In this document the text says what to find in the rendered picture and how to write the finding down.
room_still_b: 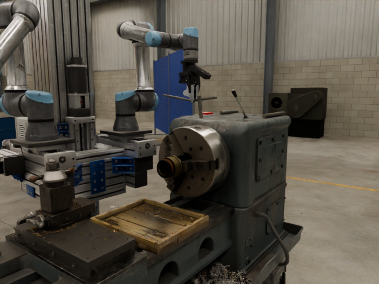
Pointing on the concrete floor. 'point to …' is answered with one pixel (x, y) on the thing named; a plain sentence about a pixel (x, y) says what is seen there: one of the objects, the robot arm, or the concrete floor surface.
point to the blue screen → (165, 114)
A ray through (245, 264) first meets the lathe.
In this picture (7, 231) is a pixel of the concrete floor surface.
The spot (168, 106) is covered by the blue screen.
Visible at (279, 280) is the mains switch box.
